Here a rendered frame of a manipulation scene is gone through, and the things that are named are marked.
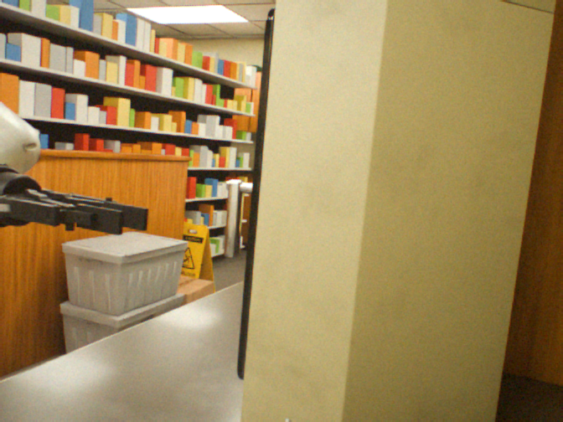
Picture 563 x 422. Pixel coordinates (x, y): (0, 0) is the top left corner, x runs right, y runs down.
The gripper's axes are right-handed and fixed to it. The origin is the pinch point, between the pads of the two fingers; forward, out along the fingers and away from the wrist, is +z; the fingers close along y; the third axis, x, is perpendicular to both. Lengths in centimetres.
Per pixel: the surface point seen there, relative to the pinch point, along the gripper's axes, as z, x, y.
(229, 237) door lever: 17.7, -0.4, -1.0
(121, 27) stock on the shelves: -223, -85, 251
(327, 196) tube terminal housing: 30.4, -7.0, -5.4
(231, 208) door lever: 17.7, -3.7, -1.0
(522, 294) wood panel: 50, 7, 31
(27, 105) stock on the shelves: -223, -20, 173
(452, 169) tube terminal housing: 40.8, -10.6, 1.3
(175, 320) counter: -2.9, 20.2, 19.9
